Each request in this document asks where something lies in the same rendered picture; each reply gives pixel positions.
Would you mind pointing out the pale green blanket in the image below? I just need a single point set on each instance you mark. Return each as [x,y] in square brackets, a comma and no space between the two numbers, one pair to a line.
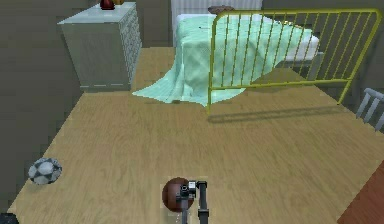
[193,60]

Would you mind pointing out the dark red round object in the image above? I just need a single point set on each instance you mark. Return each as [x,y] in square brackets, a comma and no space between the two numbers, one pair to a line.
[107,4]

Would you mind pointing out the black and white football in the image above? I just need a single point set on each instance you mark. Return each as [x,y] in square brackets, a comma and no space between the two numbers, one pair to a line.
[45,171]

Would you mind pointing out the white chest of drawers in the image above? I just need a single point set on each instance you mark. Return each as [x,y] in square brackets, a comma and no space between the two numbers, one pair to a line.
[100,50]

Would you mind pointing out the orange object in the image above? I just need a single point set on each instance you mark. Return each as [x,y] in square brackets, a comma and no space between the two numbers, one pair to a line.
[119,1]

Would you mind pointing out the white slatted chair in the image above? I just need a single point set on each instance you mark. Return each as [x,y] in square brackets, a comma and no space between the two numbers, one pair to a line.
[370,106]

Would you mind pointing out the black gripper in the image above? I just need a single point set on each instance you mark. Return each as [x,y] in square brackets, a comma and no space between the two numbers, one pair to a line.
[184,192]

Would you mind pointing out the yellow metal frame bed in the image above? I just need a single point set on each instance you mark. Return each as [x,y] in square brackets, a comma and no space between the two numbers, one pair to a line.
[333,40]

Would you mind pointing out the brown pillow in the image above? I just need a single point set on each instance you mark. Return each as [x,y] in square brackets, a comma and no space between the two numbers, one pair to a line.
[220,9]

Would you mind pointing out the brown basketball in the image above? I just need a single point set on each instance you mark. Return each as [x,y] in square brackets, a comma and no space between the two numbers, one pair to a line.
[170,195]

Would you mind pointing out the white striped curtain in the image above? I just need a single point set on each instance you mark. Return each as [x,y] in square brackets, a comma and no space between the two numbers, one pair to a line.
[190,6]

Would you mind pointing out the black block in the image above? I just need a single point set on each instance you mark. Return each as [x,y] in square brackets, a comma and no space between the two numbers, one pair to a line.
[8,219]

